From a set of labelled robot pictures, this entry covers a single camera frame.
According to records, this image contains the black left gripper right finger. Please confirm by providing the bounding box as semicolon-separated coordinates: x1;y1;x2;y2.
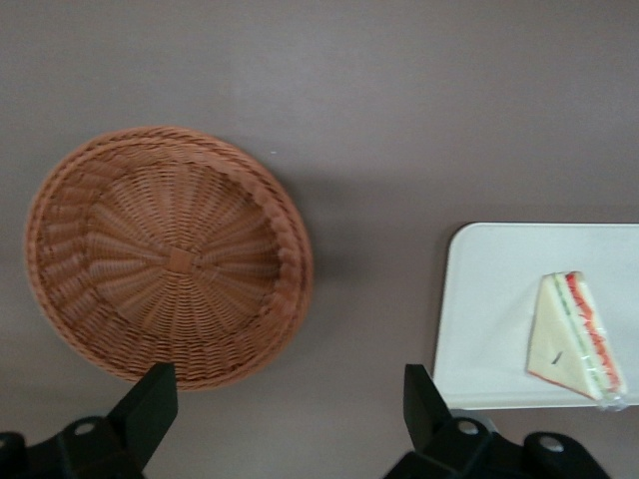
382;363;613;479

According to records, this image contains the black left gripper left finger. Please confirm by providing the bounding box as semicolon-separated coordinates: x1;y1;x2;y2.
0;361;181;479

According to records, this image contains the triangular sandwich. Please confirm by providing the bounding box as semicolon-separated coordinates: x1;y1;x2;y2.
523;269;628;413

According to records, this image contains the cream rectangular serving tray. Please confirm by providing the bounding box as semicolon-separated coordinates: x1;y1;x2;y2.
430;222;639;412

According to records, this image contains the round brown wicker basket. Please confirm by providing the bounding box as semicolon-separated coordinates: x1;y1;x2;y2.
23;125;316;392

